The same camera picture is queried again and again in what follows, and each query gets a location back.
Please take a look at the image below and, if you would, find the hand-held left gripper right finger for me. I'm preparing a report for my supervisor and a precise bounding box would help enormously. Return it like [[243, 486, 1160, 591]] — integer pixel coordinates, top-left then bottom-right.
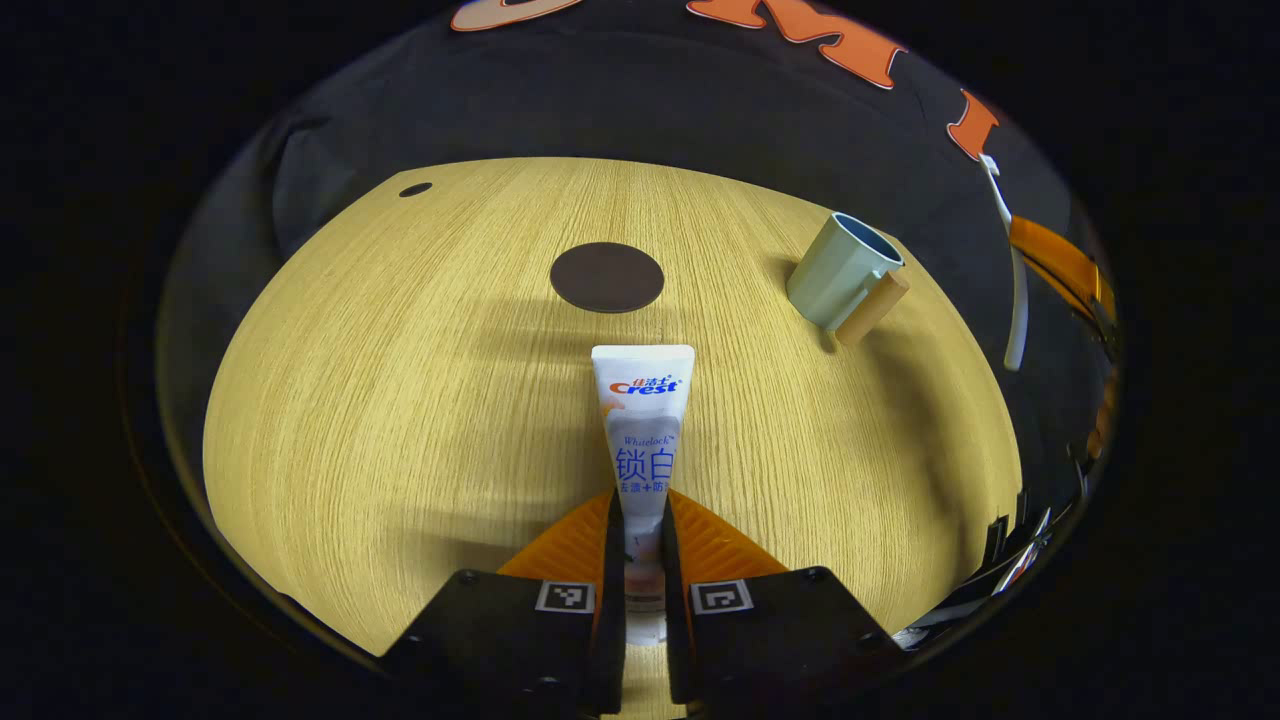
[[660, 488, 906, 706]]

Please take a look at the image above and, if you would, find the black backdrop cloth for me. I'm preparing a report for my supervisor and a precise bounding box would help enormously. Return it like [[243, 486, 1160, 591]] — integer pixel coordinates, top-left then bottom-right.
[[160, 0, 1116, 481]]

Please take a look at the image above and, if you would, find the dark brown round coaster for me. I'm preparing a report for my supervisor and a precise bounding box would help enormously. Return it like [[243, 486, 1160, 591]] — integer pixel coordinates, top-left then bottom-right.
[[550, 242, 665, 314]]

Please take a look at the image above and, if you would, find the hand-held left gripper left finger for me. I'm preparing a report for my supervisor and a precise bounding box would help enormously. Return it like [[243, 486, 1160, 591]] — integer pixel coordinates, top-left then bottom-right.
[[380, 488, 627, 717]]

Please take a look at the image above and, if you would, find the pale green cup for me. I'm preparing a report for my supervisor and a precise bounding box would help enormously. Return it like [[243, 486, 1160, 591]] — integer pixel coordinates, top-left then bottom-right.
[[786, 211, 911, 348]]

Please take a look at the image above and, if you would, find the white toothbrush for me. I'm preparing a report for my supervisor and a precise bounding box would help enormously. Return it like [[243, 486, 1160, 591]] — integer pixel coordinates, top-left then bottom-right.
[[980, 155, 1031, 373]]

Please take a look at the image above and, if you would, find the white toothpaste tube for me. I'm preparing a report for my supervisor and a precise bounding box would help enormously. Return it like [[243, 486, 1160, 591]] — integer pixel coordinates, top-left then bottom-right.
[[591, 345, 696, 646]]

